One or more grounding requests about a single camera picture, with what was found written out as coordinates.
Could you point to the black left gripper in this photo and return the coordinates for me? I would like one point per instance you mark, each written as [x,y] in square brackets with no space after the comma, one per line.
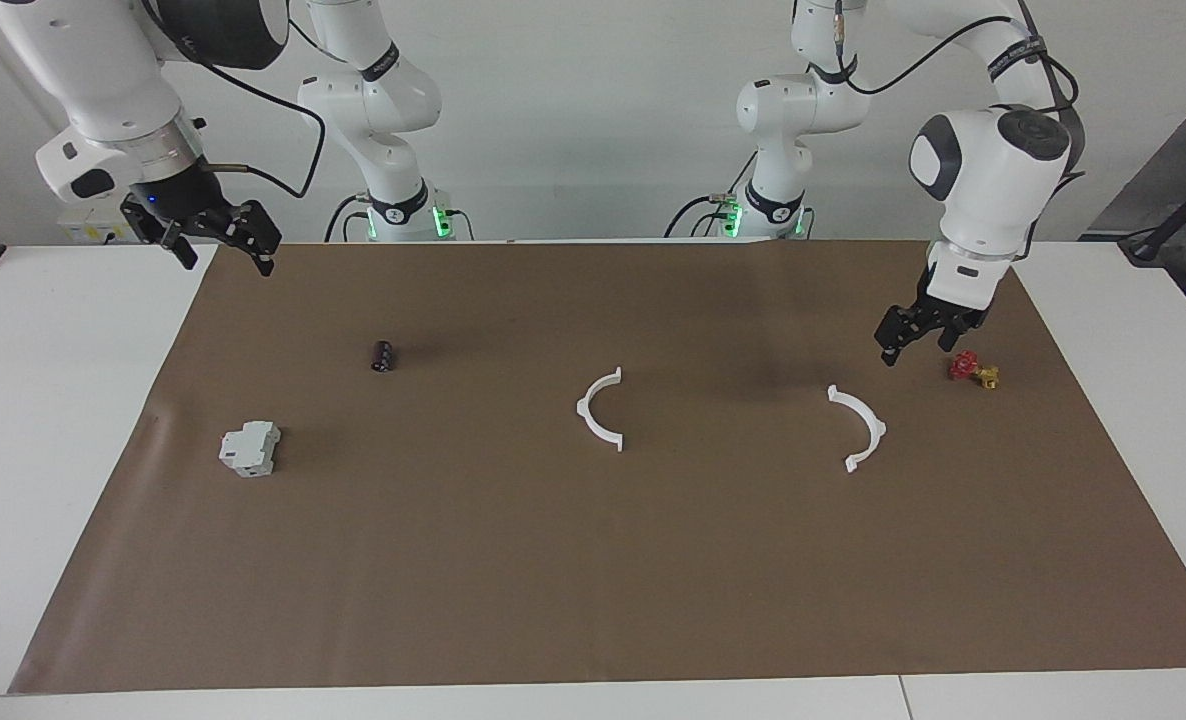
[928,322]

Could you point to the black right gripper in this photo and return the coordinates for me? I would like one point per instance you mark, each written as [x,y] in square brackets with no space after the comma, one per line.
[188,205]

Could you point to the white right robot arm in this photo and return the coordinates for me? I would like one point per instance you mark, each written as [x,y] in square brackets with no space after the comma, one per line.
[103,70]

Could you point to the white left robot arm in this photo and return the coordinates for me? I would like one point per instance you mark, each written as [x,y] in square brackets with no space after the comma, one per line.
[993,160]

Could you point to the red and yellow valve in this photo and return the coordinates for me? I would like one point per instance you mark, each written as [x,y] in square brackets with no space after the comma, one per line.
[964,366]

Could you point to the black cylindrical capacitor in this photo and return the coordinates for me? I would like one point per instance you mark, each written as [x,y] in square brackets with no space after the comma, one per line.
[384,357]

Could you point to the white circuit breaker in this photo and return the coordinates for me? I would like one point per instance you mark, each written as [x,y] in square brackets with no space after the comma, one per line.
[250,449]

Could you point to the black tripod stand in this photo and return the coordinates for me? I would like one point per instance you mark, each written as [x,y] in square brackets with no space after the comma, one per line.
[1153,240]

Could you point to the brown paper mat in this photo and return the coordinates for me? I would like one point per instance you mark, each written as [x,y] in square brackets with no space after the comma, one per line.
[593,580]

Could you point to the white wall power strip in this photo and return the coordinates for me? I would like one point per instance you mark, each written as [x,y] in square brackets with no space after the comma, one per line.
[93,228]

